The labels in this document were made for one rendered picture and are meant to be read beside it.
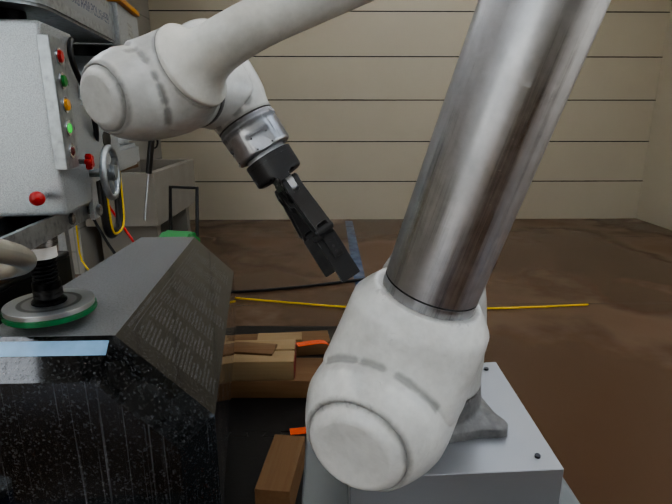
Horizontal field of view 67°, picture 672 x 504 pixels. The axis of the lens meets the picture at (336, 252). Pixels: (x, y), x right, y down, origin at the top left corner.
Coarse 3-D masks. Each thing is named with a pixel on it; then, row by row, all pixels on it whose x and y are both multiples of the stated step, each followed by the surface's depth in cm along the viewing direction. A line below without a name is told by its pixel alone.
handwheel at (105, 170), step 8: (104, 152) 130; (112, 152) 137; (104, 160) 129; (112, 160) 138; (104, 168) 129; (112, 168) 134; (96, 176) 135; (104, 176) 129; (112, 176) 135; (120, 176) 143; (104, 184) 130; (112, 184) 136; (120, 184) 142; (104, 192) 132; (112, 192) 137
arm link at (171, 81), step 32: (256, 0) 53; (288, 0) 53; (320, 0) 54; (352, 0) 56; (160, 32) 55; (192, 32) 55; (224, 32) 54; (256, 32) 54; (288, 32) 55; (96, 64) 53; (128, 64) 53; (160, 64) 55; (192, 64) 55; (224, 64) 56; (96, 96) 54; (128, 96) 53; (160, 96) 55; (192, 96) 56; (224, 96) 61; (128, 128) 55; (160, 128) 58; (192, 128) 64
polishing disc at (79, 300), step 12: (72, 288) 141; (12, 300) 132; (24, 300) 132; (72, 300) 132; (84, 300) 132; (12, 312) 124; (24, 312) 124; (36, 312) 124; (48, 312) 124; (60, 312) 124; (72, 312) 125
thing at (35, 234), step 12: (60, 216) 125; (72, 216) 130; (84, 216) 142; (0, 228) 117; (12, 228) 123; (24, 228) 106; (36, 228) 111; (48, 228) 117; (60, 228) 124; (12, 240) 100; (24, 240) 105; (36, 240) 111; (48, 240) 117
